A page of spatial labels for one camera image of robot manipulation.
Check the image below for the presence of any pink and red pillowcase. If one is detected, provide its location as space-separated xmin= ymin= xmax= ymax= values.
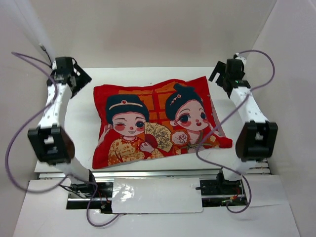
xmin=92 ymin=77 xmax=233 ymax=169

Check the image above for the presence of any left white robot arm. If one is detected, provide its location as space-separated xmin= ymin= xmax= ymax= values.
xmin=28 ymin=57 xmax=97 ymax=198

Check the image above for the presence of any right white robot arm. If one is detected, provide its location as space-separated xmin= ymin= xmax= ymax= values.
xmin=209 ymin=56 xmax=278 ymax=194

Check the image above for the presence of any white glossy cover plate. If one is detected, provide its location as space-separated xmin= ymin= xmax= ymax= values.
xmin=111 ymin=178 xmax=203 ymax=214

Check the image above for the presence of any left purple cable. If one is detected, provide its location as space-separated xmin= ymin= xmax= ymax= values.
xmin=4 ymin=51 xmax=124 ymax=227

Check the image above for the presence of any purple cable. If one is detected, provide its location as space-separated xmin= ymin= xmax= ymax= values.
xmin=4 ymin=51 xmax=124 ymax=227
xmin=196 ymin=50 xmax=276 ymax=213

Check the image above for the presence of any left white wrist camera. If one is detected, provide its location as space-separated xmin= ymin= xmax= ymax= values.
xmin=51 ymin=61 xmax=57 ymax=71

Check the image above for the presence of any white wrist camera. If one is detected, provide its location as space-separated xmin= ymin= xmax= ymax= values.
xmin=51 ymin=61 xmax=57 ymax=71
xmin=233 ymin=53 xmax=247 ymax=66

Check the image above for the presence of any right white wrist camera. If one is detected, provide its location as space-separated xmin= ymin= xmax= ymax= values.
xmin=233 ymin=53 xmax=247 ymax=66

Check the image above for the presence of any black wall cable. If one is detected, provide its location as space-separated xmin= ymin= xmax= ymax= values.
xmin=39 ymin=43 xmax=54 ymax=66

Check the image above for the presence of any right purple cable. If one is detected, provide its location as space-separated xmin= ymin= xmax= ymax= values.
xmin=196 ymin=50 xmax=276 ymax=213

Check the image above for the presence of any aluminium mounting rail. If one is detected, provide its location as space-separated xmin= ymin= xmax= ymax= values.
xmin=39 ymin=166 xmax=271 ymax=214

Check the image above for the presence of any aluminium frame right side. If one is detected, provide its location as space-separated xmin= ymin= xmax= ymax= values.
xmin=246 ymin=158 xmax=271 ymax=175

